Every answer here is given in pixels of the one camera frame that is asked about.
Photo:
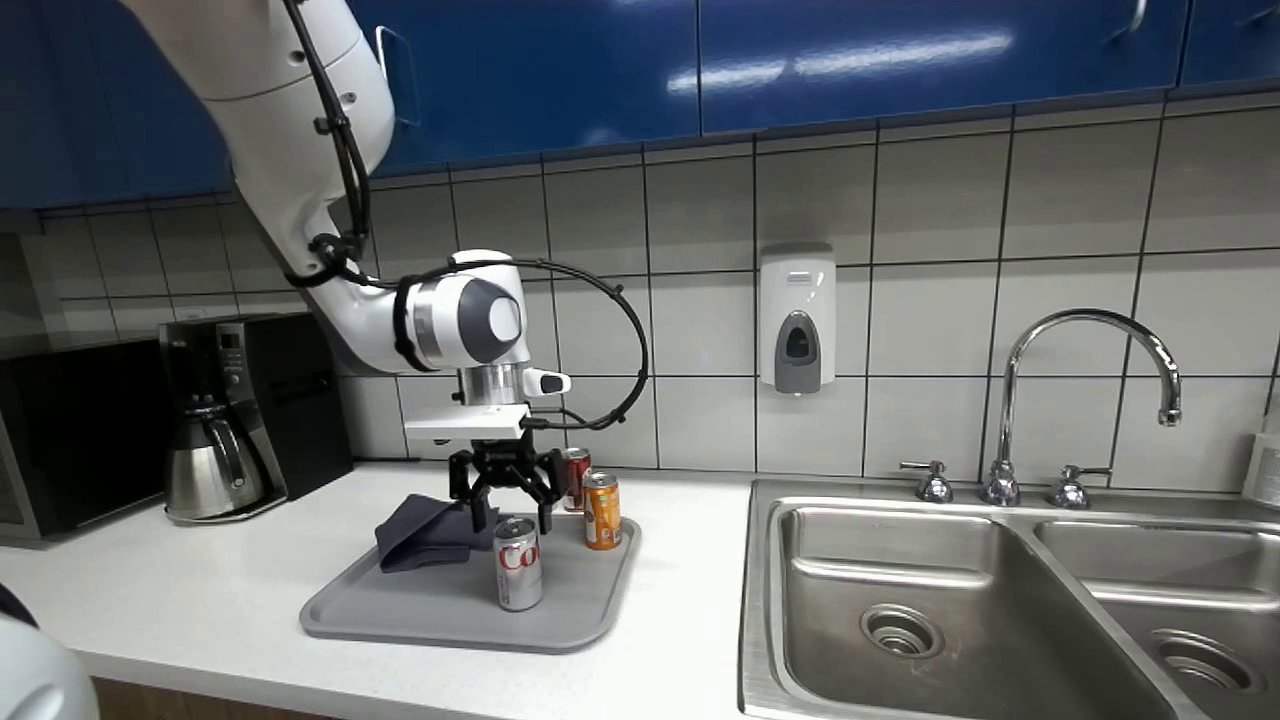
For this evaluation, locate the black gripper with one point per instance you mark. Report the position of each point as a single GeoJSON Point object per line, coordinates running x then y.
{"type": "Point", "coordinates": [505, 475]}

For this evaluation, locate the silver coke can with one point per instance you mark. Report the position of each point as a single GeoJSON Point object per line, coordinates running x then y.
{"type": "Point", "coordinates": [519, 564]}

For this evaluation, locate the wide blue cabinet door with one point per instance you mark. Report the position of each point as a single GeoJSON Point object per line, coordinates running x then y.
{"type": "Point", "coordinates": [533, 65]}

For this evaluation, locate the round sink drain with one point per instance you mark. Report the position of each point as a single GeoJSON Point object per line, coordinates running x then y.
{"type": "Point", "coordinates": [902, 628]}
{"type": "Point", "coordinates": [1201, 662]}

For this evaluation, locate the dark grey cloth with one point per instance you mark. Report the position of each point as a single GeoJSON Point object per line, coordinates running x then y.
{"type": "Point", "coordinates": [415, 535]}

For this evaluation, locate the translucent white container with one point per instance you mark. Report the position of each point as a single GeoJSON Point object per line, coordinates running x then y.
{"type": "Point", "coordinates": [1264, 468]}

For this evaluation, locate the orange soda can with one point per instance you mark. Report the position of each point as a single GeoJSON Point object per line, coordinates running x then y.
{"type": "Point", "coordinates": [602, 514]}

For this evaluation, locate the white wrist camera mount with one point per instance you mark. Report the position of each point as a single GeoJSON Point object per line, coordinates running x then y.
{"type": "Point", "coordinates": [466, 429]}

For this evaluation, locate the black steel coffee maker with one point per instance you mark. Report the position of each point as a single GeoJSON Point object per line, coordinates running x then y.
{"type": "Point", "coordinates": [255, 400]}

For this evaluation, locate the narrow blue cabinet door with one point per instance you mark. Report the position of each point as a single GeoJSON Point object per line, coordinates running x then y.
{"type": "Point", "coordinates": [1233, 41]}

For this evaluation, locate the grey plastic tray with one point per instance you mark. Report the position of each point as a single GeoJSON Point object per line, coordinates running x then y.
{"type": "Point", "coordinates": [424, 615]}

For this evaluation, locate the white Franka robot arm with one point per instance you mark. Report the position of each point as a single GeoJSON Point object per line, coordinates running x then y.
{"type": "Point", "coordinates": [294, 144]}

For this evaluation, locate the white wall soap dispenser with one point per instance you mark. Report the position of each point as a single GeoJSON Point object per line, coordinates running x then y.
{"type": "Point", "coordinates": [799, 322]}

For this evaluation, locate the black microwave oven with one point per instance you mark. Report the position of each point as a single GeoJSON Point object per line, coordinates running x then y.
{"type": "Point", "coordinates": [80, 440]}

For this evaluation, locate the stainless steel double sink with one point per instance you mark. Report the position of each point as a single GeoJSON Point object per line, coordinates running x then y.
{"type": "Point", "coordinates": [824, 560]}

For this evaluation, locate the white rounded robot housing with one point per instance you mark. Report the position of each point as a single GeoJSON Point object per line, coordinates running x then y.
{"type": "Point", "coordinates": [43, 682]}

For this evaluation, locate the chrome gooseneck faucet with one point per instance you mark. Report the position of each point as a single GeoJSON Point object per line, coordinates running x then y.
{"type": "Point", "coordinates": [1064, 322]}

